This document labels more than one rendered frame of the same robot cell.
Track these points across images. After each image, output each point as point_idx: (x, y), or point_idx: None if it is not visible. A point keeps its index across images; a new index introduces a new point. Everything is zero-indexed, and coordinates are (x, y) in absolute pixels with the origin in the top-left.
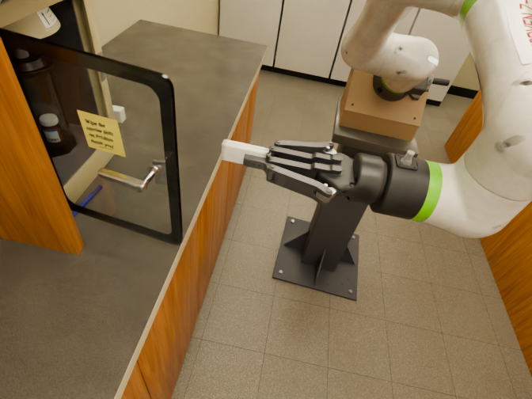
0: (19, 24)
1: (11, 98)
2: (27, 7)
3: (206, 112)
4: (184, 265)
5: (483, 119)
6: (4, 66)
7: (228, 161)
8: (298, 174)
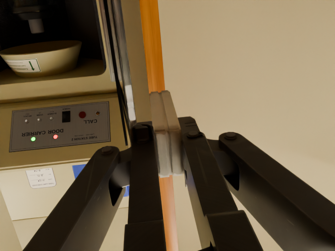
0: (58, 62)
1: (159, 57)
2: (64, 84)
3: None
4: None
5: None
6: (155, 82)
7: (169, 94)
8: (265, 227)
